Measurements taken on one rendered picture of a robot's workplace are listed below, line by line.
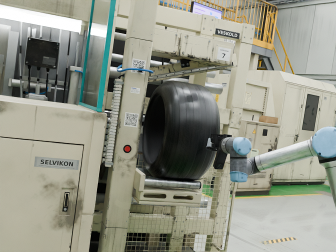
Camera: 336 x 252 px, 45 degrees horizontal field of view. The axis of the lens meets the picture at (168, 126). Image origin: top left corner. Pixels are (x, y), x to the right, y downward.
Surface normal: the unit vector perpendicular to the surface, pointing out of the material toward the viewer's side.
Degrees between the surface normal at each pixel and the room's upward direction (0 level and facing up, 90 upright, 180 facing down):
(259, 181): 90
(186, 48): 90
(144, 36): 90
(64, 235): 90
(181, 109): 63
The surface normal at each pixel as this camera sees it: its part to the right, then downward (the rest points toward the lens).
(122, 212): 0.32, 0.10
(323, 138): -0.51, -0.15
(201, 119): 0.35, -0.25
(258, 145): 0.60, 0.13
